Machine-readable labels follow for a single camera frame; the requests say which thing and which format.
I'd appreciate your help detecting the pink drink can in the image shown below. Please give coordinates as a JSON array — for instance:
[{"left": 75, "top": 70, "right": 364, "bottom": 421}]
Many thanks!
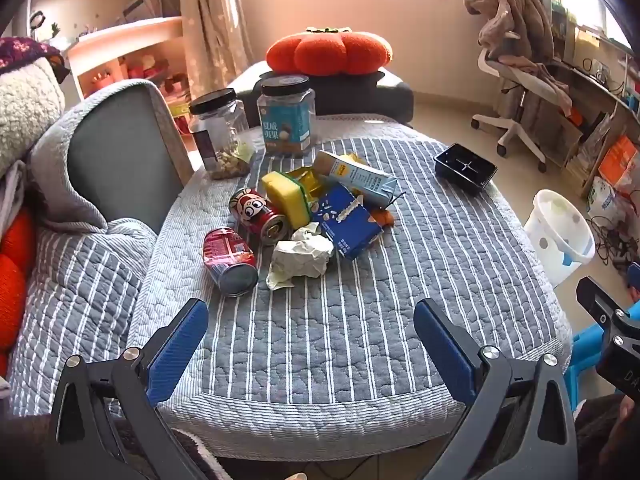
[{"left": 202, "top": 226, "right": 260, "bottom": 297}]

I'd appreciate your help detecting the light blue milk carton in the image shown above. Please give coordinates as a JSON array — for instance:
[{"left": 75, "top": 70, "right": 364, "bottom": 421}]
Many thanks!
[{"left": 312, "top": 150, "right": 401, "bottom": 208}]

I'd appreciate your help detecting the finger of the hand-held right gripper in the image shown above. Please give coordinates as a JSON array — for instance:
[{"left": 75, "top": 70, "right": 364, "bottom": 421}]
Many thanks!
[{"left": 576, "top": 276, "right": 626, "bottom": 333}]

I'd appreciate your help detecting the yellow green sponge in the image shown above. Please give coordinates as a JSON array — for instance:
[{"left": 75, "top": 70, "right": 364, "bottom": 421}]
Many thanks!
[{"left": 261, "top": 171, "right": 313, "bottom": 231}]

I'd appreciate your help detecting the person's dark fuzzy clothing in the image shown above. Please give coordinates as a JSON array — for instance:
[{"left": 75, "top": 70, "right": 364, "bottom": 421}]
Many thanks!
[{"left": 572, "top": 394, "right": 640, "bottom": 480}]

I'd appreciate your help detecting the orange pumpkin cushion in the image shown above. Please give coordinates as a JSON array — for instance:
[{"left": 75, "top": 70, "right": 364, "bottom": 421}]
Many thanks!
[{"left": 265, "top": 26, "right": 393, "bottom": 77}]

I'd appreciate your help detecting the white office chair with clothes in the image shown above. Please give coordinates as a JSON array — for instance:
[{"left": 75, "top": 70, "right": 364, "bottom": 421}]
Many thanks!
[{"left": 464, "top": 0, "right": 573, "bottom": 111}]

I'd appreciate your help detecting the white toy shelf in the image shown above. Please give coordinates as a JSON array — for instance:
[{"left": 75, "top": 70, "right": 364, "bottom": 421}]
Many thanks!
[{"left": 64, "top": 16, "right": 196, "bottom": 116}]

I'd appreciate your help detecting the white plastic trash bin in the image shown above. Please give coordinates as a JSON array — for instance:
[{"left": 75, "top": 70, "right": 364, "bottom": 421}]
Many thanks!
[{"left": 522, "top": 189, "right": 597, "bottom": 288}]

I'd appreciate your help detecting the clear nut jar black lid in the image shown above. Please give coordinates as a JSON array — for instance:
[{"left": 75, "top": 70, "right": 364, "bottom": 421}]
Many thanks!
[{"left": 188, "top": 88, "right": 253, "bottom": 181}]

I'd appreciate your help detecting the teal label jar black lid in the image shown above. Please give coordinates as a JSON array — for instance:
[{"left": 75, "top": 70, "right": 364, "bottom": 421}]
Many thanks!
[{"left": 257, "top": 75, "right": 317, "bottom": 157}]

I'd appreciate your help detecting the cluttered wooden desk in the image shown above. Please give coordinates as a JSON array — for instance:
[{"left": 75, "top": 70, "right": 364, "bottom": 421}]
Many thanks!
[{"left": 547, "top": 0, "right": 640, "bottom": 198}]

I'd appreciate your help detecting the black plastic tray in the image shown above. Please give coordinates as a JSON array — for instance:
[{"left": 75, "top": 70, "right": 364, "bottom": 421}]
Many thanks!
[{"left": 433, "top": 143, "right": 498, "bottom": 196}]

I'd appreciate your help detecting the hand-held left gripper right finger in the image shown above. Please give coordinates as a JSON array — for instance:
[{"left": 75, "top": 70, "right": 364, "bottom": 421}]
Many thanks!
[{"left": 414, "top": 298, "right": 581, "bottom": 480}]

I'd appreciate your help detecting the grey padded chair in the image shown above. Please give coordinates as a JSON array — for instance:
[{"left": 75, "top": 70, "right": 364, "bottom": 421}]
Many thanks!
[{"left": 27, "top": 79, "right": 195, "bottom": 235}]

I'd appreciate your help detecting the orange cardboard box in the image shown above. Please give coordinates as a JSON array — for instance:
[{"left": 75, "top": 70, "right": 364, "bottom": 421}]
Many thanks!
[{"left": 596, "top": 135, "right": 639, "bottom": 188}]

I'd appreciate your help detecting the grey striped seat cushion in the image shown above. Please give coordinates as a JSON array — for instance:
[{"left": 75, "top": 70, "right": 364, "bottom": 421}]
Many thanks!
[{"left": 9, "top": 219, "right": 159, "bottom": 417}]

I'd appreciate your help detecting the beige patterned curtain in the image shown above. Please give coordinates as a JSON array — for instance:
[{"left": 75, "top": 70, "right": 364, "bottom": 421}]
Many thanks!
[{"left": 151, "top": 0, "right": 257, "bottom": 102}]

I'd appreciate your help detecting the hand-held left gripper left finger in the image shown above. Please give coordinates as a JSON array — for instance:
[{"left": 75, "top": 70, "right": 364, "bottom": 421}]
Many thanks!
[{"left": 44, "top": 298, "right": 210, "bottom": 480}]

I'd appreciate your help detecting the dark blue carton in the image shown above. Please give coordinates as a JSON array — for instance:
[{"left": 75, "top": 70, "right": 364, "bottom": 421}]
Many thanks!
[{"left": 315, "top": 182, "right": 385, "bottom": 261}]

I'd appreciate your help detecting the white fuzzy cushion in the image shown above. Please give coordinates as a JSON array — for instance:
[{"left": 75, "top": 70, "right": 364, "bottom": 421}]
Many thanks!
[{"left": 0, "top": 57, "right": 67, "bottom": 177}]

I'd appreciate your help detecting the white paper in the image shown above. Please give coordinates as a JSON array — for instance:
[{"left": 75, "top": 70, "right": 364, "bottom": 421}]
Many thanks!
[{"left": 266, "top": 222, "right": 335, "bottom": 291}]

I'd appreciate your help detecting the red cushion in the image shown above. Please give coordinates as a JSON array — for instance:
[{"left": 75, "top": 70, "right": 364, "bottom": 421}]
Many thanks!
[{"left": 0, "top": 205, "right": 40, "bottom": 377}]

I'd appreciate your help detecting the red cartoon face can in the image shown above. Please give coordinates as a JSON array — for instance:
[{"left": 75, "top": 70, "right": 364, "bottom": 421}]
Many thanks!
[{"left": 229, "top": 187, "right": 292, "bottom": 247}]

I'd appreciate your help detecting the dark grey ottoman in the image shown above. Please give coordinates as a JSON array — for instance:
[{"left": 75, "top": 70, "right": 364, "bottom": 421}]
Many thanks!
[{"left": 227, "top": 60, "right": 415, "bottom": 128}]

